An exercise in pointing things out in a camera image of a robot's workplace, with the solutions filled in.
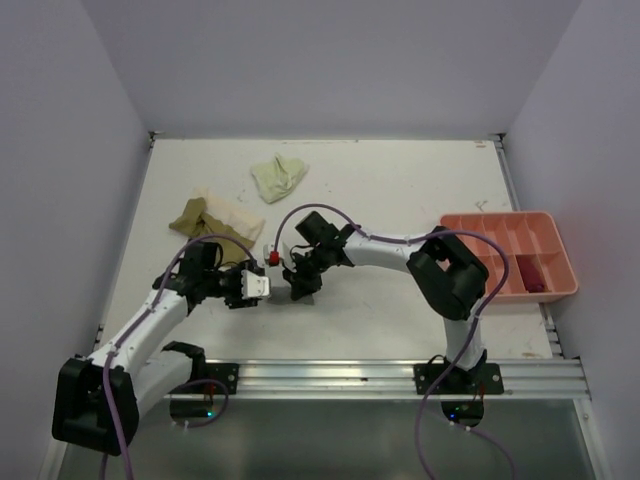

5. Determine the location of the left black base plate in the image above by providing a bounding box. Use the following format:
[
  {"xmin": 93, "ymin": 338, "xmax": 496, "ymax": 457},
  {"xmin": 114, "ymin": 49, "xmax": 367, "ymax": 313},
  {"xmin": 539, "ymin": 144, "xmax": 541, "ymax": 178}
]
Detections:
[{"xmin": 171, "ymin": 362, "xmax": 239, "ymax": 396}]

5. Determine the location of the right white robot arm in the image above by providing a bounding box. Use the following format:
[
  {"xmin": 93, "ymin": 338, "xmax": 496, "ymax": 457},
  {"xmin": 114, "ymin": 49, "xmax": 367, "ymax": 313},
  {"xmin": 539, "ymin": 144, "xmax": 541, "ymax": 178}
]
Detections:
[{"xmin": 268, "ymin": 211, "xmax": 489, "ymax": 393}]

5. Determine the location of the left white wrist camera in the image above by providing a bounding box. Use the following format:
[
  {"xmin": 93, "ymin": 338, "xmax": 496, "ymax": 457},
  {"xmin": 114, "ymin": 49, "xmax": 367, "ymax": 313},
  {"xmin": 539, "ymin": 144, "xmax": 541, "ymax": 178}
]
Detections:
[{"xmin": 241, "ymin": 270, "xmax": 271, "ymax": 300}]

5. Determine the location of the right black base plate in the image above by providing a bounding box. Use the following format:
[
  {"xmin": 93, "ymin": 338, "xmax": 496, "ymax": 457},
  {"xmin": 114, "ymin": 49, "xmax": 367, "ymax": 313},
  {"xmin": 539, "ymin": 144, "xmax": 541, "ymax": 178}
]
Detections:
[{"xmin": 413, "ymin": 352, "xmax": 505, "ymax": 395}]

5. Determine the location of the aluminium mounting rail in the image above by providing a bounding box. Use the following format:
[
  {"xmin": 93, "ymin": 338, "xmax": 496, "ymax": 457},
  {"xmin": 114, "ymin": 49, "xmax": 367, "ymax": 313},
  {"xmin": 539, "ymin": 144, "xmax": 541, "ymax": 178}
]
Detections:
[{"xmin": 164, "ymin": 355, "xmax": 590, "ymax": 400}]

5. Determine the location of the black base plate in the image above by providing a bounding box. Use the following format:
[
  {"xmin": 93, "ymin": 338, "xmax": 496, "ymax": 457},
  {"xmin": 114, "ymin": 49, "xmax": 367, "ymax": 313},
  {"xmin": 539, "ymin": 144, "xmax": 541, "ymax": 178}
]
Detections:
[
  {"xmin": 413, "ymin": 352, "xmax": 505, "ymax": 395},
  {"xmin": 171, "ymin": 362, "xmax": 239, "ymax": 396}
]

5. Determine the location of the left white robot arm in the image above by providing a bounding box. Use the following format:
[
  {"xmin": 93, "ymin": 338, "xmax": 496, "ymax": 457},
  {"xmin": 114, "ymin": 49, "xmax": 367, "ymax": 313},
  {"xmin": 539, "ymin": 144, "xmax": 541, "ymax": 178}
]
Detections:
[{"xmin": 52, "ymin": 241, "xmax": 270, "ymax": 456}]

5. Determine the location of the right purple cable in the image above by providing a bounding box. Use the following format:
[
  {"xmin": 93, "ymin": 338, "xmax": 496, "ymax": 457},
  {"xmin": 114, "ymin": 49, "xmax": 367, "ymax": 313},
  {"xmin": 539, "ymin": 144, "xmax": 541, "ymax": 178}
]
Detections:
[{"xmin": 271, "ymin": 202, "xmax": 516, "ymax": 480}]

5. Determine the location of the dark red rolled underwear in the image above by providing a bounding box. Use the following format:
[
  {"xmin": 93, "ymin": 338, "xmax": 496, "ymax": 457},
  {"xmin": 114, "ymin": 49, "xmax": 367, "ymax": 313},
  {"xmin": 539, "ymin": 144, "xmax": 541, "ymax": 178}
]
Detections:
[{"xmin": 516, "ymin": 255, "xmax": 546, "ymax": 293}]

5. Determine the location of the pale green underwear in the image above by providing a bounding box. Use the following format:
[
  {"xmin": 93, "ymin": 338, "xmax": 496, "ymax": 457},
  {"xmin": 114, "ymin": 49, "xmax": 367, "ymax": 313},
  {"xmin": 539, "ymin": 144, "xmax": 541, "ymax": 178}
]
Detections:
[{"xmin": 250, "ymin": 154, "xmax": 309, "ymax": 204}]

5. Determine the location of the grey and cream underwear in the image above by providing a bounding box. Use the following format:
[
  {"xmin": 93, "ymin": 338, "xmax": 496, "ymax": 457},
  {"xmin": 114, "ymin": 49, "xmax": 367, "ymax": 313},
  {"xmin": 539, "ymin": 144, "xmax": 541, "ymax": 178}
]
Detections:
[{"xmin": 268, "ymin": 292, "xmax": 315, "ymax": 306}]

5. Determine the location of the pink divided tray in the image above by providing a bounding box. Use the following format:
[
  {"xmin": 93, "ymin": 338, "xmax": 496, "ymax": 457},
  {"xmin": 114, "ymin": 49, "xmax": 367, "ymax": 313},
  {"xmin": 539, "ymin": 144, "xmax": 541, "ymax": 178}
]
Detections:
[{"xmin": 440, "ymin": 211, "xmax": 578, "ymax": 304}]

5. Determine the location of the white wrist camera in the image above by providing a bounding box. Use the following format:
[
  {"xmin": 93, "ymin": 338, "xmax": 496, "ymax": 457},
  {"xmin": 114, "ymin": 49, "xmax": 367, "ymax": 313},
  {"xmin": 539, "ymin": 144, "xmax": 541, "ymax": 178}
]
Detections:
[
  {"xmin": 263, "ymin": 242, "xmax": 295, "ymax": 270},
  {"xmin": 241, "ymin": 270, "xmax": 271, "ymax": 300}
]

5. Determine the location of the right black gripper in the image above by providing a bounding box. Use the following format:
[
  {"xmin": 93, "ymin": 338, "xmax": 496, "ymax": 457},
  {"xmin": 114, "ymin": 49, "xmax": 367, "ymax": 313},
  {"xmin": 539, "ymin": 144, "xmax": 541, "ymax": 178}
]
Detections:
[{"xmin": 282, "ymin": 244, "xmax": 330, "ymax": 298}]

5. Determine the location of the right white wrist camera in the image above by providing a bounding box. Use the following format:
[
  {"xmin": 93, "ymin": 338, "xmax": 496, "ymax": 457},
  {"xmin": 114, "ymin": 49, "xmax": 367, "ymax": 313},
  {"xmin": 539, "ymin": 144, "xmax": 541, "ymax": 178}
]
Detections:
[{"xmin": 263, "ymin": 242, "xmax": 295, "ymax": 270}]

